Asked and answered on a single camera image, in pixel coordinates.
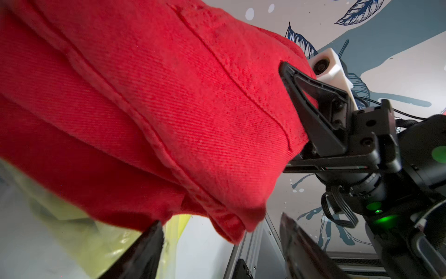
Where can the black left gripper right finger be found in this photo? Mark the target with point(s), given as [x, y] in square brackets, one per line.
[303, 257]

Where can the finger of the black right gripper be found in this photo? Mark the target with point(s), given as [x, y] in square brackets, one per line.
[322, 109]

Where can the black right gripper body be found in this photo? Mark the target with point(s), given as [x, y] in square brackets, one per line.
[357, 176]

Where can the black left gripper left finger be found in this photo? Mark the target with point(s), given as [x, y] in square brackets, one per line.
[141, 260]

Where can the neon yellow garment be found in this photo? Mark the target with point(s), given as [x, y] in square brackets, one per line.
[45, 237]

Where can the red garment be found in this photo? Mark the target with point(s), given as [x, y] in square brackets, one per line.
[136, 111]

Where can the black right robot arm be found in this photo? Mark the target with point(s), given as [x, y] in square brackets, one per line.
[409, 231]

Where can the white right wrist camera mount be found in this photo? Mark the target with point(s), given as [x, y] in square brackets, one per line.
[334, 74]

